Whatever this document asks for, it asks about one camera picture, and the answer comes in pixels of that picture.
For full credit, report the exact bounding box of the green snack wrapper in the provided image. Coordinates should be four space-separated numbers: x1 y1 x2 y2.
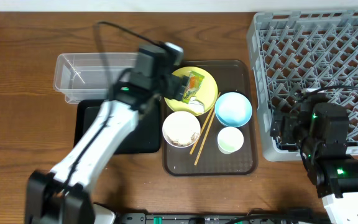
181 71 204 104

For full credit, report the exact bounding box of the yellow plate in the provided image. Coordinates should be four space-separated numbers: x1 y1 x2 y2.
165 67 218 116

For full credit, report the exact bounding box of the light blue bowl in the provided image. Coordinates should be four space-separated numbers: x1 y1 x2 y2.
214 92 252 128

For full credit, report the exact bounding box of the white cup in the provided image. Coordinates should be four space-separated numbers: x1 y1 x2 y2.
217 127 244 154

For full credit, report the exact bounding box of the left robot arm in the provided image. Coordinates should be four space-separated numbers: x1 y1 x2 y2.
24 42 188 223

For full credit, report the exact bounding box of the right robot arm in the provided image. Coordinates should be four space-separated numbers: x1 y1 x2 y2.
270 93 358 223

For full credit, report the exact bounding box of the black waste tray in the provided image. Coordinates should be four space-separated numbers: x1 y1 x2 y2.
74 100 162 155

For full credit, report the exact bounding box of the grey dishwasher rack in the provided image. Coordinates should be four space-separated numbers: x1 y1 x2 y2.
247 9 358 161

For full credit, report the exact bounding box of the brown serving tray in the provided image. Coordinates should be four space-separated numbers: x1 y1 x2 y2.
162 60 258 176

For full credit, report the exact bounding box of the clear plastic bin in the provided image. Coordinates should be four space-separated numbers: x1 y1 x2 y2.
53 53 137 104

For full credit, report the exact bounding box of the lower wooden chopstick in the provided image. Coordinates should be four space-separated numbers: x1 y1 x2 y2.
194 109 215 166

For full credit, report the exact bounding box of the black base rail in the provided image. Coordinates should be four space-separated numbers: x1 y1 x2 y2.
114 213 319 224

